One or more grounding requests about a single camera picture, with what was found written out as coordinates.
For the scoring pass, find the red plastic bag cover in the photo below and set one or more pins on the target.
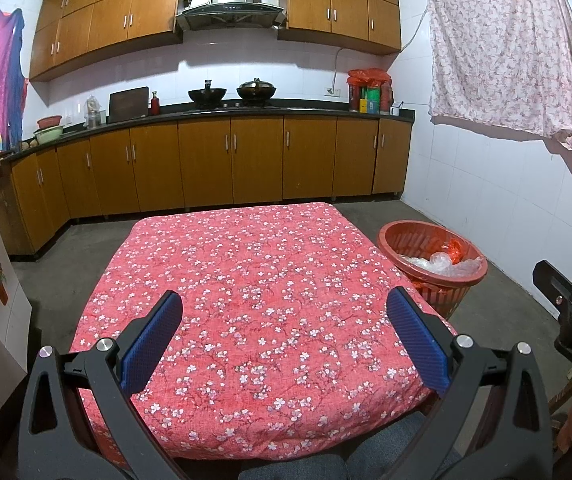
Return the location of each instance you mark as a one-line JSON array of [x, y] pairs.
[[368, 76]]

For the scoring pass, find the blue hanging cloth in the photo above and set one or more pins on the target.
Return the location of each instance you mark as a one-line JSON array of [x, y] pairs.
[[17, 85]]

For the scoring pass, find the black wok with lid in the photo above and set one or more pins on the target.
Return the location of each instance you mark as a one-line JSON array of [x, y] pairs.
[[256, 92]]

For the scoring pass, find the wooden base cabinets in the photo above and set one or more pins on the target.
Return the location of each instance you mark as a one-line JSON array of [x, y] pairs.
[[206, 160]]

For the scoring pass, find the person's leg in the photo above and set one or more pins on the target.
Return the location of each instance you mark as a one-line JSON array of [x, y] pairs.
[[291, 470], [401, 450]]

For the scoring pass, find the person's left leg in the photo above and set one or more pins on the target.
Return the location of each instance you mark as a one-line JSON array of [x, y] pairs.
[[291, 470]]

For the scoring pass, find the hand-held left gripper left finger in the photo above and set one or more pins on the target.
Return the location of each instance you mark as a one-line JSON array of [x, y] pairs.
[[151, 340]]

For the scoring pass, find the white wall socket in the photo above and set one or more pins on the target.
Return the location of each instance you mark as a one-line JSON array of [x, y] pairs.
[[332, 92]]

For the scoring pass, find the dark red bottle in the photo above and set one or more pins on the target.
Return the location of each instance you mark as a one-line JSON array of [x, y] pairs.
[[386, 99]]

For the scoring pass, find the clear bubble wrap sheet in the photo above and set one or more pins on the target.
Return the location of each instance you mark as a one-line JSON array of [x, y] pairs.
[[418, 264]]

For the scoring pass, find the person's right leg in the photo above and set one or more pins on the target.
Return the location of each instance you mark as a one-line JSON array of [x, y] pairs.
[[401, 450]]

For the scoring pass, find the red basin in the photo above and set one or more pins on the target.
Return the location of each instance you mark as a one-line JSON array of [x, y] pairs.
[[49, 122]]

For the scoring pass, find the red canister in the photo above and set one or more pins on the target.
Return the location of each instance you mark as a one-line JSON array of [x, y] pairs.
[[355, 97]]

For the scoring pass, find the red floral tablecloth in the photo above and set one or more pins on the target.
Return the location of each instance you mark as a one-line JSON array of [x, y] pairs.
[[256, 320]]

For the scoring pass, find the clear glass jar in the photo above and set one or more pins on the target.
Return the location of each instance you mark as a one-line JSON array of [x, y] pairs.
[[93, 115]]

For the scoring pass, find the steel range hood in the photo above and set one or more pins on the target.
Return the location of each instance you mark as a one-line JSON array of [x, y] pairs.
[[231, 10]]

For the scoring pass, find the orange plastic bag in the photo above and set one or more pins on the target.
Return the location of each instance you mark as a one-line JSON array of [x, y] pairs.
[[455, 250]]

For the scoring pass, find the green basin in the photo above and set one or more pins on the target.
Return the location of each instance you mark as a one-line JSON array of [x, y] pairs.
[[48, 135]]

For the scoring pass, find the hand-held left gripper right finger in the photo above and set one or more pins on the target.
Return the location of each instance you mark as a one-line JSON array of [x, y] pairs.
[[416, 345]]

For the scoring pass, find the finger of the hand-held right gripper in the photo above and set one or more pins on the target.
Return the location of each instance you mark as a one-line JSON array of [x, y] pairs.
[[553, 285]]

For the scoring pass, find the white floral hanging cloth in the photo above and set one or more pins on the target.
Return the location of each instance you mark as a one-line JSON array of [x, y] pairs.
[[501, 50]]

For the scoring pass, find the dark cutting board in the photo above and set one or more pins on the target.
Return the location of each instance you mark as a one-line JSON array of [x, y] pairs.
[[128, 105]]

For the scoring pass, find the black kitchen countertop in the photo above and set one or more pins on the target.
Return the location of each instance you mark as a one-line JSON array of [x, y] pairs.
[[316, 108]]

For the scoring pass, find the red plastic basket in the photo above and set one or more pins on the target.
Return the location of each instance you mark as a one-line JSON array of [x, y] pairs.
[[441, 292]]

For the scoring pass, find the wooden wall cabinets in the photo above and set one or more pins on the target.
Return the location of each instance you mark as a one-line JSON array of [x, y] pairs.
[[341, 5], [106, 15]]

